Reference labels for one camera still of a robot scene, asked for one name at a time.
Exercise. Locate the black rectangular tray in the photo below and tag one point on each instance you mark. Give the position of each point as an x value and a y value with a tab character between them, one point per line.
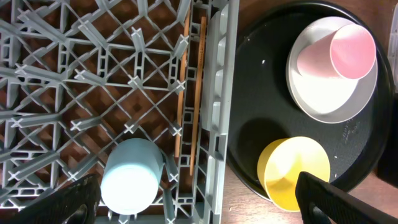
387	166

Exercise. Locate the yellow bowl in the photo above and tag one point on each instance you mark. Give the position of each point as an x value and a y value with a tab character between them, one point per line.
280	164

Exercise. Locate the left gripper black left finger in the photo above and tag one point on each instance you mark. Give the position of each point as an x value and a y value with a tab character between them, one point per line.
76	203

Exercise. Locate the grey dishwasher rack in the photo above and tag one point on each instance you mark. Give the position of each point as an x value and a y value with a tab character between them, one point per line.
80	77

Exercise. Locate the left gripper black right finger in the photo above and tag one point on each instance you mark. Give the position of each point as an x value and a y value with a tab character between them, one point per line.
321	202

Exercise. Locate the grey round plate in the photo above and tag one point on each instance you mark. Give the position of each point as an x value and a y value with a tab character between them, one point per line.
327	100

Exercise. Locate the round black tray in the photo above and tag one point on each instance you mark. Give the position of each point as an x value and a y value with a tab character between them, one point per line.
263	111

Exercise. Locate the blue plastic cup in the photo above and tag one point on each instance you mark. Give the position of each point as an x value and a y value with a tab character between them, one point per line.
132	176

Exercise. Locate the pink plastic cup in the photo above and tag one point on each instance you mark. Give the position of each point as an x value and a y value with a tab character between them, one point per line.
347	53

